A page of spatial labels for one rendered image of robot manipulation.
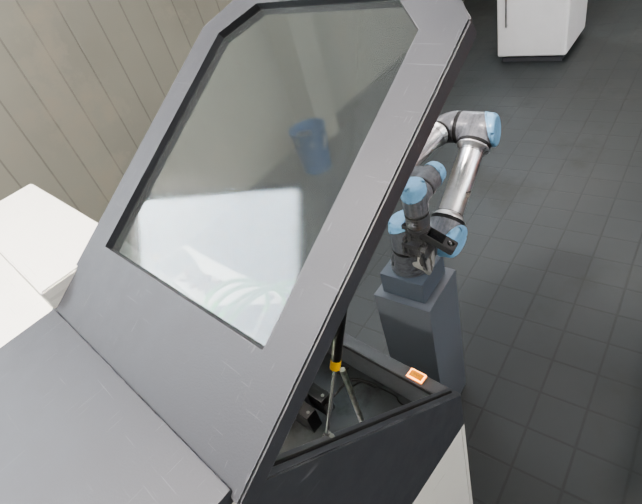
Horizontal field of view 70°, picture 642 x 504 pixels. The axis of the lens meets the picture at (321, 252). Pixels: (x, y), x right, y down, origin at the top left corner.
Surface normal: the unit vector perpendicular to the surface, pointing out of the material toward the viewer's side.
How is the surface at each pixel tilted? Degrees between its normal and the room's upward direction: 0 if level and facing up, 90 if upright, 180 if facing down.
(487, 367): 0
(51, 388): 0
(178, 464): 0
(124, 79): 90
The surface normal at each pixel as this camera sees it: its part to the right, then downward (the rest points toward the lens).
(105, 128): 0.79, 0.22
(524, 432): -0.25, -0.74
